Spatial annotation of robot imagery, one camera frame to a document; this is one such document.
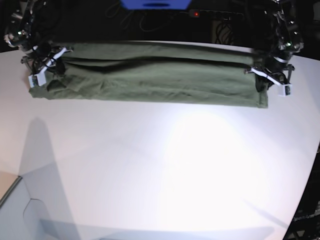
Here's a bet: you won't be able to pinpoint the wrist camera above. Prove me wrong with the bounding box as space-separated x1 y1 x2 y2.
277 84 292 97
28 72 47 88

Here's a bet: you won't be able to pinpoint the green t-shirt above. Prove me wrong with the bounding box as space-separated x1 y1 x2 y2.
29 41 268 109

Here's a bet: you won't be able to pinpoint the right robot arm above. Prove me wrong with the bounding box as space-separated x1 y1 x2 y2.
3 0 66 75

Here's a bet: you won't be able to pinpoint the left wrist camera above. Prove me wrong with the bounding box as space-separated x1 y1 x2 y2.
277 84 292 97

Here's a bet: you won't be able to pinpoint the blue box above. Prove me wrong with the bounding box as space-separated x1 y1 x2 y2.
120 0 191 10

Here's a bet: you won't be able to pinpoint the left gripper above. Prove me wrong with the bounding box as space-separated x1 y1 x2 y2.
244 53 294 92

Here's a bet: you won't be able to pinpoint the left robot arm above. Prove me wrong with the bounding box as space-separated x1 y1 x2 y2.
244 0 304 97

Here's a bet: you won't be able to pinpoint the grey floor cables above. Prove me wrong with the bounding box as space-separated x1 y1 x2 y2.
104 2 178 33

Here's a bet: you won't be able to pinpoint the black power strip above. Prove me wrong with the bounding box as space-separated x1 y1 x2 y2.
188 9 245 21

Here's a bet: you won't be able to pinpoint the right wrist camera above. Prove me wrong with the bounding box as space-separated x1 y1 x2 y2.
28 72 47 88

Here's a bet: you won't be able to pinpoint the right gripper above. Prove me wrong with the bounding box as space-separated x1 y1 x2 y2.
19 43 73 75

